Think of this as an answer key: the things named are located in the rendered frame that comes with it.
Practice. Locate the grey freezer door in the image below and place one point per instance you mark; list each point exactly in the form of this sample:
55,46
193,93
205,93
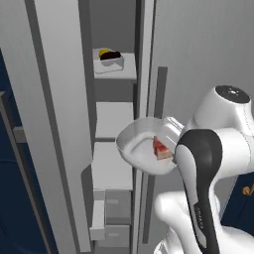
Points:
46,132

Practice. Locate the dark avocado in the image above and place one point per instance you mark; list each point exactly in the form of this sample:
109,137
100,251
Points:
110,55

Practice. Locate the white container with steak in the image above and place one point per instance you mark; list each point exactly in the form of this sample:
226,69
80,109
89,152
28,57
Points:
137,145

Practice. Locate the grey freezer drawer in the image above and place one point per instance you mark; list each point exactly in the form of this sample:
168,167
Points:
118,206
117,235

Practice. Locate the red steak piece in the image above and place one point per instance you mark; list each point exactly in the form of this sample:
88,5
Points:
160,149

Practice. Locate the yellow lemon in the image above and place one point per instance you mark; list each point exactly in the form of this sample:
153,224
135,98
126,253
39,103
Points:
103,52

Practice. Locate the white door bin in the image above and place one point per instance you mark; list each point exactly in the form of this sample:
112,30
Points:
98,218

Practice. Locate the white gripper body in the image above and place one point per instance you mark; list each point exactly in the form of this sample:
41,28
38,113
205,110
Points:
170,130

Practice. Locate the dark blue cabinet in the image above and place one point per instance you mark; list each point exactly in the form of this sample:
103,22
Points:
238,208
13,198

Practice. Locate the grey fridge door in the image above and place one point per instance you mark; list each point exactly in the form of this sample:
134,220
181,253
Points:
198,49

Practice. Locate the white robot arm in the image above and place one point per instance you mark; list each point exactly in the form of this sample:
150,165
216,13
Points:
231,145

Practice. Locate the white container with vegetables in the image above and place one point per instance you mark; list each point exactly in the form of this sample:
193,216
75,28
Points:
110,66

